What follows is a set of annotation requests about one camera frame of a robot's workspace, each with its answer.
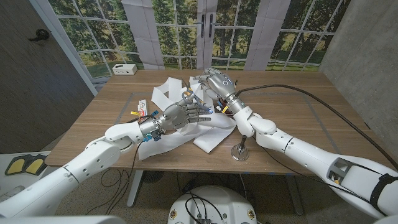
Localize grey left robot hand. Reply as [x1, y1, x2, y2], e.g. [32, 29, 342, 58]
[139, 100, 215, 141]

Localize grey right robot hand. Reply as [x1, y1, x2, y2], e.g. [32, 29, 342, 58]
[192, 67, 249, 114]

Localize grey yellow scissors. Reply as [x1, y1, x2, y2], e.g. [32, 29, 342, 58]
[181, 78, 215, 114]

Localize white receipt paper strip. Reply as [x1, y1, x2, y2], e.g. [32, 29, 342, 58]
[136, 76, 237, 161]

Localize white red toothpaste tube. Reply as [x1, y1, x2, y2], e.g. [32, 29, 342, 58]
[138, 99, 149, 117]

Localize printed forest window backdrop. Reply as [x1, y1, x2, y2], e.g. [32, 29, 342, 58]
[46, 0, 352, 79]

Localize white power strip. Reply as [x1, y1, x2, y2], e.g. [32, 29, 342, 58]
[111, 63, 138, 76]

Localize white table leg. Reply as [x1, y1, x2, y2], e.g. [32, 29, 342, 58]
[284, 174, 305, 216]
[126, 170, 144, 208]

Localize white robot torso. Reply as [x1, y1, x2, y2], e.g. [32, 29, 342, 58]
[167, 185, 258, 224]

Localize white sneaker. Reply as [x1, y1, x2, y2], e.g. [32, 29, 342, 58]
[0, 185, 25, 202]

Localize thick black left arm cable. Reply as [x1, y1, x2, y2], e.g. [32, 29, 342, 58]
[125, 114, 154, 124]

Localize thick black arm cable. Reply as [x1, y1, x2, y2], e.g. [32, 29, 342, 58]
[125, 114, 154, 124]
[236, 83, 398, 170]

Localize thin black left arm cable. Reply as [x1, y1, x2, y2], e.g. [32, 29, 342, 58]
[85, 141, 144, 216]

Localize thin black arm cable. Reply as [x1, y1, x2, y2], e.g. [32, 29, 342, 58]
[85, 141, 144, 216]
[260, 146, 374, 203]

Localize silver bell black handle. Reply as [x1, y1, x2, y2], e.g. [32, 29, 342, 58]
[230, 134, 250, 162]

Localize black torso cable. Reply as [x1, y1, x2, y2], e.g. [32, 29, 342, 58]
[183, 192, 224, 222]

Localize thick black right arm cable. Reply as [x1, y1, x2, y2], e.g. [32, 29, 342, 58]
[236, 83, 398, 170]

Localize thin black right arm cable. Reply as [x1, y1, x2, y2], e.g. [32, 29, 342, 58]
[260, 146, 374, 203]

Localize black wall handle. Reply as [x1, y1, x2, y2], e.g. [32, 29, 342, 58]
[27, 29, 50, 42]

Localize black arm strap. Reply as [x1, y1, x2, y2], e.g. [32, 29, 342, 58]
[369, 173, 398, 216]

